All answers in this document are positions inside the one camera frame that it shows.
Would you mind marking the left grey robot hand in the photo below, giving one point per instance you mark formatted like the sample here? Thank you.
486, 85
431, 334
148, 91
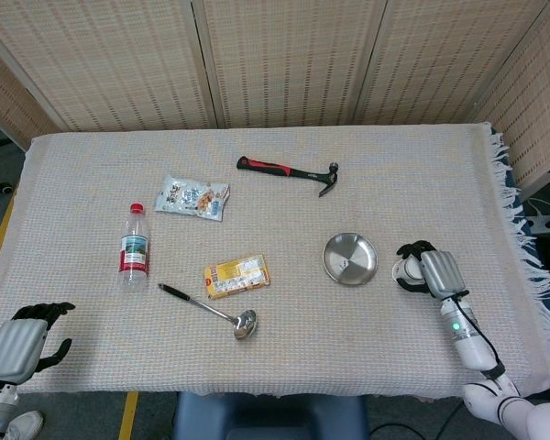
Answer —
18, 348

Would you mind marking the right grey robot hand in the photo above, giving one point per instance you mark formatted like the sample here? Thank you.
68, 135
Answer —
442, 272

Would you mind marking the white paper cup blue band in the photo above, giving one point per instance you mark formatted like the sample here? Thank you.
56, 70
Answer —
410, 270

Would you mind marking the white die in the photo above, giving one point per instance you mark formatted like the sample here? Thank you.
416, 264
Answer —
346, 264

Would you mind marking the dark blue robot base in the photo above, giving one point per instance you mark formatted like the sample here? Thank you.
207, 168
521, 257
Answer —
266, 419

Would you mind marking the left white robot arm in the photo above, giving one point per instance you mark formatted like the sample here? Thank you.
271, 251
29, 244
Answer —
0, 399

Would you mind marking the round metal plate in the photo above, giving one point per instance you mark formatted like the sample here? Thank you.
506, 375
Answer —
362, 254

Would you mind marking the white shoe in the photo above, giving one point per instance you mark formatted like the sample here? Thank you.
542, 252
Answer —
25, 424

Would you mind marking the dark blue table cover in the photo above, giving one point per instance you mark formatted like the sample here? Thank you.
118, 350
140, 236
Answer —
531, 249

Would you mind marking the white metal stand foot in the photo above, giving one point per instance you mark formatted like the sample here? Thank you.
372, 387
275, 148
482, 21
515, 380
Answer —
544, 223

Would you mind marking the clear water bottle red cap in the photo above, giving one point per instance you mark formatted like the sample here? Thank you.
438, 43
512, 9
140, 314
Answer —
134, 249

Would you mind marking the beige waffle weave tablecloth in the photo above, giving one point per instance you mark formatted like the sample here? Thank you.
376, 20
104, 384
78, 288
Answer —
302, 348

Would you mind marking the woven bamboo screen panel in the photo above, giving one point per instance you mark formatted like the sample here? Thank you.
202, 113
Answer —
293, 59
4, 91
444, 59
105, 59
536, 101

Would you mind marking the yellow cardboard box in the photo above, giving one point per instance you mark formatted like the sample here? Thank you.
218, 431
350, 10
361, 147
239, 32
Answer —
237, 277

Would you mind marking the black red claw hammer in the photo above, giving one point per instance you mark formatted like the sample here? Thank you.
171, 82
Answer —
266, 167

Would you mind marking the white blue snack bag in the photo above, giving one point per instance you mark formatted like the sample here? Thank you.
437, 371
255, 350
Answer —
190, 198

